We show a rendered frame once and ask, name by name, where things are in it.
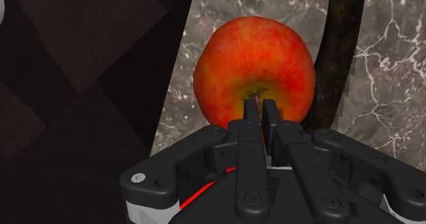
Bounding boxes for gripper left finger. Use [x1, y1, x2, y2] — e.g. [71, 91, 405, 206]
[119, 98, 272, 224]

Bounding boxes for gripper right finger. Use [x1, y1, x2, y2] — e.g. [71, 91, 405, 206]
[261, 98, 426, 224]

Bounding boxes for red apple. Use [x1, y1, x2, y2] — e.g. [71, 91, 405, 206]
[193, 16, 317, 144]

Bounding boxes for black curved bar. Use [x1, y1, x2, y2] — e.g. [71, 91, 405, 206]
[300, 0, 367, 135]

